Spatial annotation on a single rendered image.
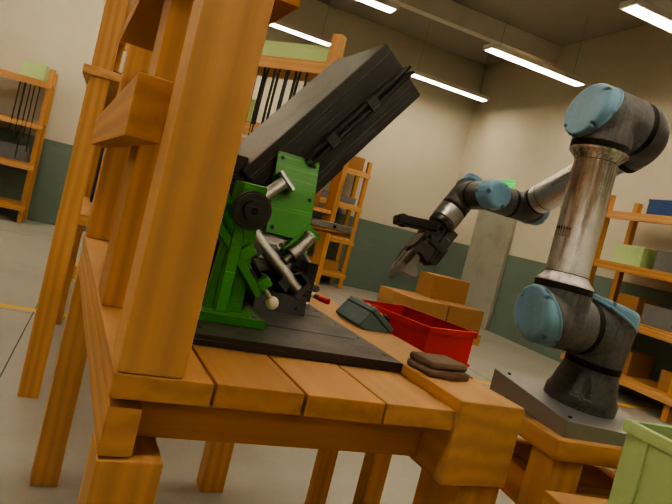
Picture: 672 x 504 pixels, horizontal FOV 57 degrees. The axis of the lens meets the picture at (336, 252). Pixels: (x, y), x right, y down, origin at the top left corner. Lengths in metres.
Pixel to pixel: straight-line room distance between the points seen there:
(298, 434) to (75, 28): 9.74
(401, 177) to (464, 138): 1.48
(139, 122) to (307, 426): 0.54
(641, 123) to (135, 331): 1.02
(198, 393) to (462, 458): 0.48
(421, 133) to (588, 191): 10.39
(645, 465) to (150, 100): 0.87
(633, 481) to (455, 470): 0.28
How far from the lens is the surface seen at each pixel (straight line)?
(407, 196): 11.55
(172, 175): 0.83
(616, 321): 1.38
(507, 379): 1.44
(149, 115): 0.93
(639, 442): 1.03
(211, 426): 1.01
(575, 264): 1.31
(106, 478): 0.93
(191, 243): 0.85
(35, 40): 10.53
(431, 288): 8.13
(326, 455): 2.05
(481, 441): 1.14
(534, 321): 1.29
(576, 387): 1.39
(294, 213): 1.54
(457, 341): 1.82
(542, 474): 1.29
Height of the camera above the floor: 1.14
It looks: 3 degrees down
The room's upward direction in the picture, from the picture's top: 14 degrees clockwise
